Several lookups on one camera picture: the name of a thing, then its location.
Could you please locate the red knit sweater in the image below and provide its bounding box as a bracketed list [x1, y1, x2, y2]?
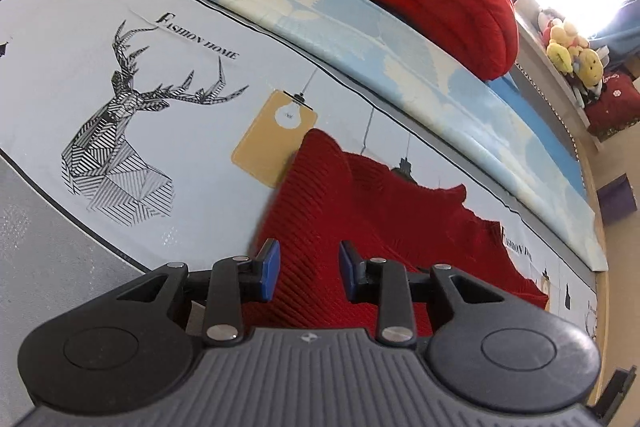
[247, 128, 550, 343]

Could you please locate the dark red cushion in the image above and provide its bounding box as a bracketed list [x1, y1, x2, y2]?
[585, 74, 640, 138]

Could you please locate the plain blue sheet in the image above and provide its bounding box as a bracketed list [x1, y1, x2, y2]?
[260, 0, 587, 198]

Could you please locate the purple box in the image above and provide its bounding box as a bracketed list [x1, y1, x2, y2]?
[597, 174, 640, 225]

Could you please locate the purple blue curtain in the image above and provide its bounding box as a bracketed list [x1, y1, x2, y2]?
[590, 0, 640, 54]

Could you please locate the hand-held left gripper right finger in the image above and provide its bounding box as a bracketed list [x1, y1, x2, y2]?
[339, 241, 503, 344]

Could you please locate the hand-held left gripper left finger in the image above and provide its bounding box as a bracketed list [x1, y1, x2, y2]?
[120, 239, 281, 344]

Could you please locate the light blue patterned blanket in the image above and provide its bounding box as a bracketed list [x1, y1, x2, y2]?
[50, 0, 608, 273]

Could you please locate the pale yellow plush toy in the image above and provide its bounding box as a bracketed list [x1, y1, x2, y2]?
[546, 41, 575, 72]

